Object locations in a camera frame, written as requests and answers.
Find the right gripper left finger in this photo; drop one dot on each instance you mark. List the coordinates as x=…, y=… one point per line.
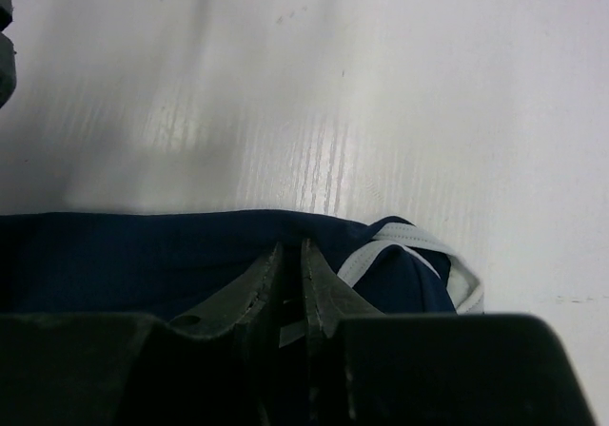
x=214, y=364

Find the navy blue underwear white trim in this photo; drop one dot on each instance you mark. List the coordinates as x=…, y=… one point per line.
x=83, y=263

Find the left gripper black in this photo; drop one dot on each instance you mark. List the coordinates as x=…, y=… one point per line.
x=7, y=54

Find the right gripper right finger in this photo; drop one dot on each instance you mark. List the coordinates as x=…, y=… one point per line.
x=329, y=302

